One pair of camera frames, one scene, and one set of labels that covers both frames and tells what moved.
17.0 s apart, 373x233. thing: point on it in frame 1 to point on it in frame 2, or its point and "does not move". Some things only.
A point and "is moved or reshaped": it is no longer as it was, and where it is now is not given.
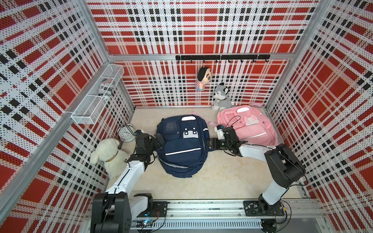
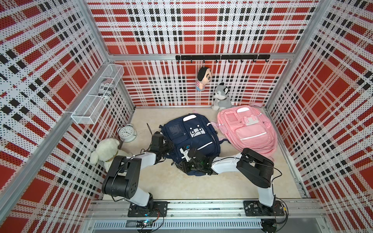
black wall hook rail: [242, 57] does not move
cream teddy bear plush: [107, 152] does not move
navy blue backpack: [186, 144] is moved or reshaped
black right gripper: [214, 143] to [183, 164]
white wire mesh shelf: [90, 108] does not move
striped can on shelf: [106, 87] does not move
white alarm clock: [127, 133] does not move
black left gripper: [156, 143] to [171, 146]
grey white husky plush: [221, 101] does not move
